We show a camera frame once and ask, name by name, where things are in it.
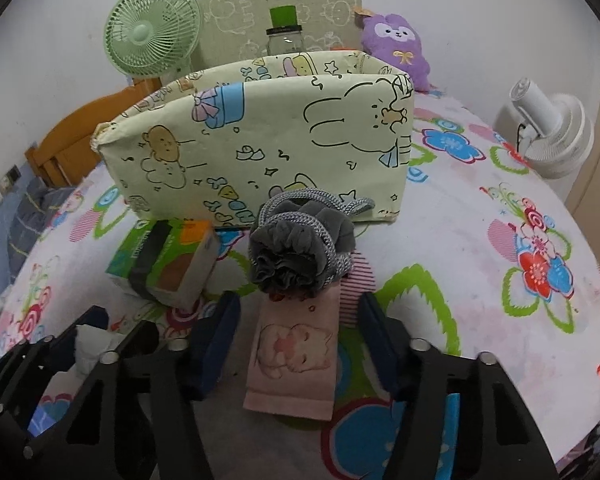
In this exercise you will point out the patterned cardboard panel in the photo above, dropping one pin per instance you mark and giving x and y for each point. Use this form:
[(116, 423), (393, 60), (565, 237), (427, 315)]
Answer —
[(235, 30)]

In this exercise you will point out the white crumpled cloth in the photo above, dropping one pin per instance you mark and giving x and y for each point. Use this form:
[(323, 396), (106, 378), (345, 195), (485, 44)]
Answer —
[(91, 343)]

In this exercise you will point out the glass mason jar mug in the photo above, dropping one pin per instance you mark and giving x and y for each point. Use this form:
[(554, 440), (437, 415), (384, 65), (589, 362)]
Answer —
[(284, 40)]

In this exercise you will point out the yellow cartoon storage box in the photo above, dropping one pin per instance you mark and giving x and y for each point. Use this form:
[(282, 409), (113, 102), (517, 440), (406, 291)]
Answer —
[(217, 144)]

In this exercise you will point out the wall socket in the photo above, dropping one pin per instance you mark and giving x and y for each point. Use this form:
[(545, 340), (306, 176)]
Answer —
[(8, 180)]

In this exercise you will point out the grey scrunchie bundle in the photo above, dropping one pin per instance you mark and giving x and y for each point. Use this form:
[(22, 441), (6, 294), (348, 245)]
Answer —
[(302, 241)]

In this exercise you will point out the pink cartoon towel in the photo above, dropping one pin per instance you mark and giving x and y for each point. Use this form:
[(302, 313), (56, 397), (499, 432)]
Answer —
[(293, 367)]

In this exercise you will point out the grey plaid pillow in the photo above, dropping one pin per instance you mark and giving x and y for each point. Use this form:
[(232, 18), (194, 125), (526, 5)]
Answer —
[(38, 206)]

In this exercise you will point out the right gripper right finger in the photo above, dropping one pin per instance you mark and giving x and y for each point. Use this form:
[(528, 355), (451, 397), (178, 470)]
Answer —
[(462, 418)]

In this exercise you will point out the white standing fan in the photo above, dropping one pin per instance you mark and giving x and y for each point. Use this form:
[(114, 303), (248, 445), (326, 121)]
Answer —
[(554, 138)]

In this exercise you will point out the purple plush bunny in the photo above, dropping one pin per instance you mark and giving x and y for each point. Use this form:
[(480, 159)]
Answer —
[(393, 40)]

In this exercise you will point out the green desk fan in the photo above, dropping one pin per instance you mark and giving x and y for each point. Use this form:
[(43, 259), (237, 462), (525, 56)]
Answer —
[(152, 38)]

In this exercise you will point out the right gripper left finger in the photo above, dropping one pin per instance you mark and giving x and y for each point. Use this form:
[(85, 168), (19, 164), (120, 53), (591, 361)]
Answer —
[(181, 372)]

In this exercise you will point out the green cup on jar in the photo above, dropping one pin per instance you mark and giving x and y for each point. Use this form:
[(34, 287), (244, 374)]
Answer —
[(284, 16)]

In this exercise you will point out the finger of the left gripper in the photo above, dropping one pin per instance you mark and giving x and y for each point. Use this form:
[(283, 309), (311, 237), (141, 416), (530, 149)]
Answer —
[(103, 435)]

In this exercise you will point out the floral tablecloth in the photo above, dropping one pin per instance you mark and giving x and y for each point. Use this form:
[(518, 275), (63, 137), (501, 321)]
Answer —
[(484, 256)]

